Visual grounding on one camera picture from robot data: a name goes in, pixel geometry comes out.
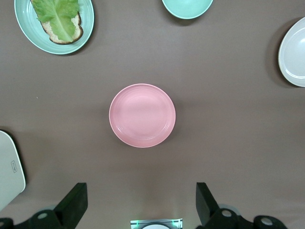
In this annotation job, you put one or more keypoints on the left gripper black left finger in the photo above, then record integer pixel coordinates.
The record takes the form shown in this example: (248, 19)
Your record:
(71, 205)

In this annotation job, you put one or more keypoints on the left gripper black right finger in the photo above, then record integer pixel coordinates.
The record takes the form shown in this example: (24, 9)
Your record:
(207, 207)

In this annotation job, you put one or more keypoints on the pink plate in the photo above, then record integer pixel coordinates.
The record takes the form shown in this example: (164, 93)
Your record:
(143, 114)

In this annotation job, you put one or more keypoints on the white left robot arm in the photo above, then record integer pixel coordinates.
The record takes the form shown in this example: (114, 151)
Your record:
(156, 227)

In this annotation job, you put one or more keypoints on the brown table cloth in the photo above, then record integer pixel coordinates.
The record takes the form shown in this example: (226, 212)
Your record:
(214, 143)

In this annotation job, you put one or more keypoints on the beige toaster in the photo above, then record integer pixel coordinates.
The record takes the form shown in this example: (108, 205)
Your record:
(7, 167)

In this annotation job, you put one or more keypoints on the beige plate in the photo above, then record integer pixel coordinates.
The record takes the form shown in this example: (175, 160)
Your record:
(295, 55)

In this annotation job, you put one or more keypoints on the green plate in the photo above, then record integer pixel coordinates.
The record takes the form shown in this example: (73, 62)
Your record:
(86, 23)

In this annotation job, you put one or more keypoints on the green lettuce leaf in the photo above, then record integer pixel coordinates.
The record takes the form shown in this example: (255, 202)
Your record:
(59, 19)

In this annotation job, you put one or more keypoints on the green bowl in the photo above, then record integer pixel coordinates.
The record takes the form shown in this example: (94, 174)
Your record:
(188, 8)

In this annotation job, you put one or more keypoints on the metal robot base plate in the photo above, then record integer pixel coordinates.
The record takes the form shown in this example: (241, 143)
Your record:
(135, 224)

